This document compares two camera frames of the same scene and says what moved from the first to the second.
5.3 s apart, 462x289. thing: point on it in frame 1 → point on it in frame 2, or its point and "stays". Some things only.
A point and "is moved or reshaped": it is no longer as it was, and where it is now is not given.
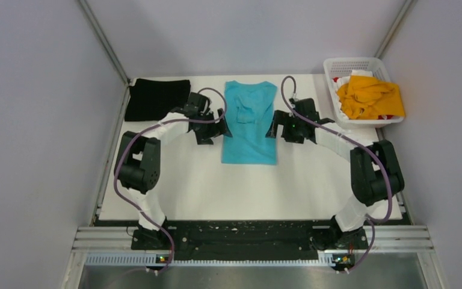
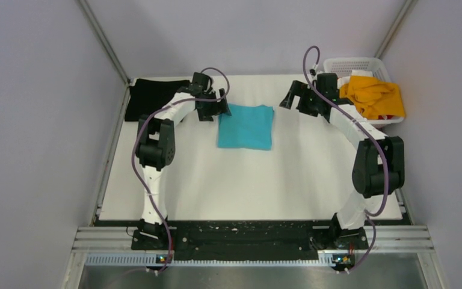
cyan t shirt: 248,111 is moved or reshaped
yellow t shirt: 365,97 stays
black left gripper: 217,129 → 218,108
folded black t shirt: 148,99 stays
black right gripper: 283,118 → 300,90
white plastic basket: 339,68 stays
